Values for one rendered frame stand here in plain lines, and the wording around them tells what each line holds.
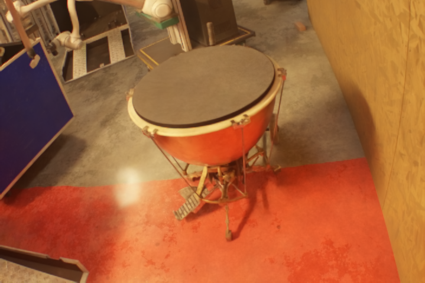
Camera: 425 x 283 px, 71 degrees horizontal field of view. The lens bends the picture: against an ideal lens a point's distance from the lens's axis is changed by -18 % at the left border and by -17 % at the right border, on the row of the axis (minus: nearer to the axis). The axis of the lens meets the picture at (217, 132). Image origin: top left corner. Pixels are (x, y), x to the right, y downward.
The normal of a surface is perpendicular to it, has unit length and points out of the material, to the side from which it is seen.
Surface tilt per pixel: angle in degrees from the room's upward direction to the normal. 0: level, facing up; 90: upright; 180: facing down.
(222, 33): 90
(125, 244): 0
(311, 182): 0
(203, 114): 0
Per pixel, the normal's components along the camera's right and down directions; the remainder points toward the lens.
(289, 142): -0.20, -0.76
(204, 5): 0.50, 0.46
